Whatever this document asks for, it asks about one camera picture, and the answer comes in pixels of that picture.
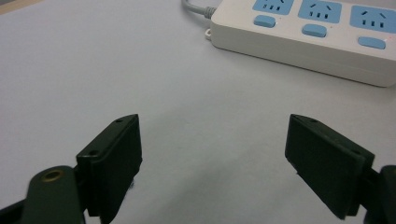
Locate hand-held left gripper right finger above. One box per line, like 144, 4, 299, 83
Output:
284, 113, 375, 220

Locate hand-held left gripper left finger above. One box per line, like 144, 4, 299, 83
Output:
76, 113, 144, 224

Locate white power strip blue sockets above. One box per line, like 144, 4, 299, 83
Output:
205, 0, 396, 88

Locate grey power strip cable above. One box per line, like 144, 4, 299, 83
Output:
181, 0, 218, 20

